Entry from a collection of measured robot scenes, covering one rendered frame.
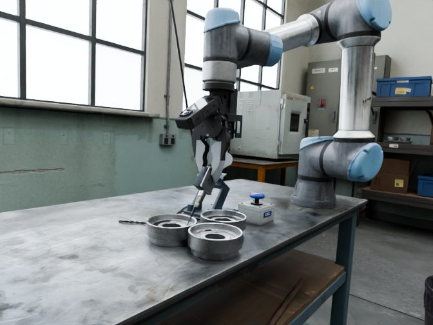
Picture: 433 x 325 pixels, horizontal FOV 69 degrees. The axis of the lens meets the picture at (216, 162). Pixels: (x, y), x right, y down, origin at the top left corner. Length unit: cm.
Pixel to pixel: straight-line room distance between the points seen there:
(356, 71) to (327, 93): 359
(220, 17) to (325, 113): 393
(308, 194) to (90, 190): 166
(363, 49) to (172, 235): 72
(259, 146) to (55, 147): 172
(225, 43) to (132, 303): 51
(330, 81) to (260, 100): 176
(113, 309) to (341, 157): 75
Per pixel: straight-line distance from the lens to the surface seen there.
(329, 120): 454
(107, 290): 51
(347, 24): 103
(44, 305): 49
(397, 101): 399
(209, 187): 69
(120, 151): 246
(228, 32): 70
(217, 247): 58
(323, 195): 110
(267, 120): 297
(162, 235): 64
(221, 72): 68
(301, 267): 127
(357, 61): 101
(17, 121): 216
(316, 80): 468
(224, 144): 66
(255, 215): 82
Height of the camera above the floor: 103
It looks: 6 degrees down
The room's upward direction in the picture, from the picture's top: 3 degrees clockwise
